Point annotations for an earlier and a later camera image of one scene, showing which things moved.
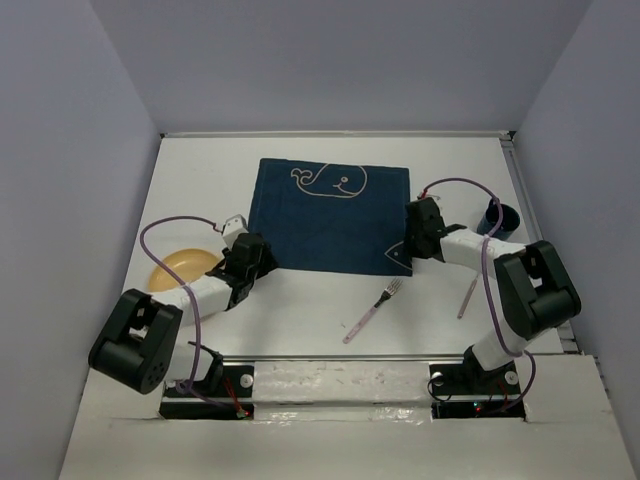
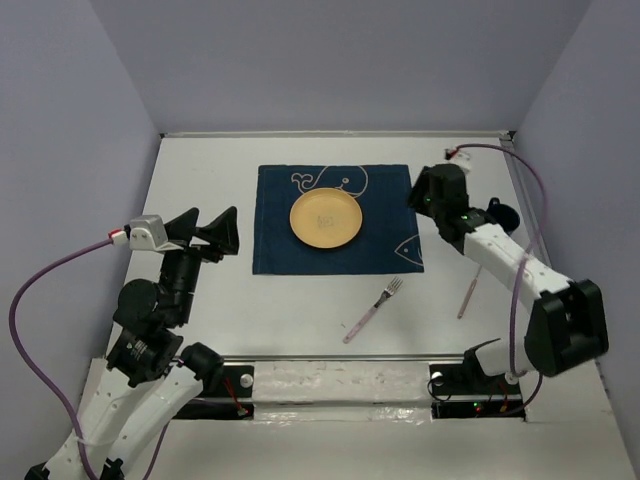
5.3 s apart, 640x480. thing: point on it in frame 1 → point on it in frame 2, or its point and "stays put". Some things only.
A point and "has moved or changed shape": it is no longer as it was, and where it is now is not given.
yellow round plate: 188,264 has moved or changed shape
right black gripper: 411,251 → 415,191
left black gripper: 265,262 → 224,231
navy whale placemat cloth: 333,217 stays put
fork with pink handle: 387,293 stays put
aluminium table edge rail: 342,134 stays put
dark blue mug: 509,221 stays put
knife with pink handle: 469,293 stays put
